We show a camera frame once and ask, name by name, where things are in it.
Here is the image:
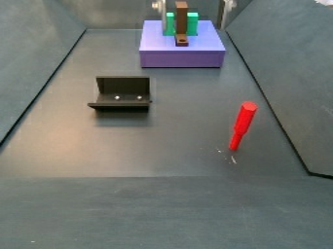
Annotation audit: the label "black metal bracket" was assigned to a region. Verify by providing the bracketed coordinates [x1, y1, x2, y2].
[87, 76, 152, 110]

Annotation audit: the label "green block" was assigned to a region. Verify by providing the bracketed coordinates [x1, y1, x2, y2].
[164, 12, 174, 36]
[186, 13, 200, 36]

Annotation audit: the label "purple base board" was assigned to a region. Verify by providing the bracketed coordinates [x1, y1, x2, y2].
[140, 20, 227, 68]

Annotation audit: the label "green left block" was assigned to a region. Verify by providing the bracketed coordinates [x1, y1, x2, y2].
[164, 12, 174, 36]

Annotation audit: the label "green right block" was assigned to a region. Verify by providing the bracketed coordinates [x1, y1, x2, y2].
[186, 13, 200, 36]

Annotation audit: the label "brown upright block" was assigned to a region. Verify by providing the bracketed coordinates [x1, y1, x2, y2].
[176, 1, 189, 47]

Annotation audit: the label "red hexagonal peg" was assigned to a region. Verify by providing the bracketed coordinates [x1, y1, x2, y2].
[229, 101, 259, 151]

